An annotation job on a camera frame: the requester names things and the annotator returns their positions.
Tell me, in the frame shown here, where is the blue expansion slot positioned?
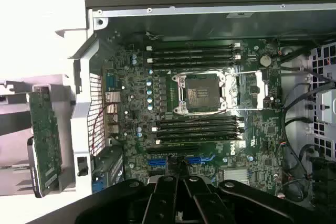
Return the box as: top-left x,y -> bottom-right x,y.
148,155 -> 216,167

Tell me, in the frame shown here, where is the black expansion slot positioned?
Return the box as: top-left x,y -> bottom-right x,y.
146,145 -> 201,154

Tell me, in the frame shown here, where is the black RAM slot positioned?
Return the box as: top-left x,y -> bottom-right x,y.
154,134 -> 246,146
145,47 -> 242,57
146,60 -> 242,69
154,115 -> 245,126
154,128 -> 245,138
145,41 -> 242,51
145,54 -> 242,64
151,121 -> 245,132

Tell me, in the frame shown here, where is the silver chipset heatsink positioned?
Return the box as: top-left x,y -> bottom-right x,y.
222,168 -> 249,186

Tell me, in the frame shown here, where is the green motherboard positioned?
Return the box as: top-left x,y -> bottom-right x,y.
102,37 -> 286,198

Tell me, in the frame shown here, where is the CPU socket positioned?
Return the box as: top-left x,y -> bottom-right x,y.
172,73 -> 226,116

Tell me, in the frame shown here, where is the black plastic shroud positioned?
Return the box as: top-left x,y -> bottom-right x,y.
308,154 -> 336,224

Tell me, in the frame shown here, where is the metal socket cover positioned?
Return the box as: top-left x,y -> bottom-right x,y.
224,70 -> 270,111

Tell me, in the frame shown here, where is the grey parts rack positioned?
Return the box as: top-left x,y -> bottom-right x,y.
0,74 -> 78,198

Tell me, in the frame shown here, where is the silver coin battery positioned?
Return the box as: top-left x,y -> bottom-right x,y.
259,55 -> 272,68

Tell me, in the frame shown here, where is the perforated metal drive cage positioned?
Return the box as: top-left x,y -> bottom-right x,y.
309,42 -> 336,162

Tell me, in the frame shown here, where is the black and grey PC case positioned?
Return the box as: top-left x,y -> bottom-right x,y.
55,0 -> 336,209

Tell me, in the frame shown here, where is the thin red wire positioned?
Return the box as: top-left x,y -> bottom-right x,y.
90,104 -> 117,156

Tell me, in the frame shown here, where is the thin black cable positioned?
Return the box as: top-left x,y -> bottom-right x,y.
282,82 -> 314,141

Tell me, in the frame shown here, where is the thick black cable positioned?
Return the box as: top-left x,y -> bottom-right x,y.
278,48 -> 336,90

